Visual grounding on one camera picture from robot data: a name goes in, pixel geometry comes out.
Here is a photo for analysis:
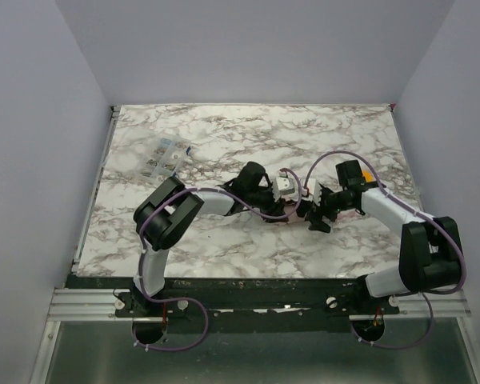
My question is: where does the pink folding umbrella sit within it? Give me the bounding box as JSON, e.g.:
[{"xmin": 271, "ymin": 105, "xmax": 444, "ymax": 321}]
[{"xmin": 282, "ymin": 198, "xmax": 316, "ymax": 224}]

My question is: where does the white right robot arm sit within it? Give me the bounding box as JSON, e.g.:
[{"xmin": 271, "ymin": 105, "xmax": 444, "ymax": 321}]
[{"xmin": 303, "ymin": 160, "xmax": 466, "ymax": 298}]

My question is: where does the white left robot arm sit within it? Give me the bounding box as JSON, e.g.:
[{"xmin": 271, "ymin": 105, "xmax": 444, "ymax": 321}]
[{"xmin": 134, "ymin": 162, "xmax": 302, "ymax": 304}]

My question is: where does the small white orange object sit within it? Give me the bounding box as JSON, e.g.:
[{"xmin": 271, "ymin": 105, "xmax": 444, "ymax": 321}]
[{"xmin": 362, "ymin": 170, "xmax": 374, "ymax": 182}]

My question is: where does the clear plastic organizer box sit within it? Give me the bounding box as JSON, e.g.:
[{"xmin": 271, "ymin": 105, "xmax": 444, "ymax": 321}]
[{"xmin": 137, "ymin": 134, "xmax": 191, "ymax": 183}]

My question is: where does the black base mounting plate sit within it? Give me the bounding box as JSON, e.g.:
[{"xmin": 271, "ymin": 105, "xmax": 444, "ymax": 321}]
[{"xmin": 66, "ymin": 271, "xmax": 401, "ymax": 335}]

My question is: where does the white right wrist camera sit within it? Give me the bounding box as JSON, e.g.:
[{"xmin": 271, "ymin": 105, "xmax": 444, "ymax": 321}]
[{"xmin": 302, "ymin": 178, "xmax": 322, "ymax": 206}]

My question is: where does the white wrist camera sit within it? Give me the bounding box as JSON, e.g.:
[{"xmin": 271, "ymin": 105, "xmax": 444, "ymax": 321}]
[
  {"xmin": 302, "ymin": 178, "xmax": 322, "ymax": 206},
  {"xmin": 272, "ymin": 176, "xmax": 298, "ymax": 201}
]

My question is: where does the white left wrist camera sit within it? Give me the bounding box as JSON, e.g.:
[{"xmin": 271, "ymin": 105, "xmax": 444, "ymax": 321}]
[{"xmin": 272, "ymin": 176, "xmax": 298, "ymax": 201}]

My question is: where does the aluminium frame rail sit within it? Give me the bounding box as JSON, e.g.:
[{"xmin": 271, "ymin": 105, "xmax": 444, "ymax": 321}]
[{"xmin": 34, "ymin": 105, "xmax": 476, "ymax": 383}]

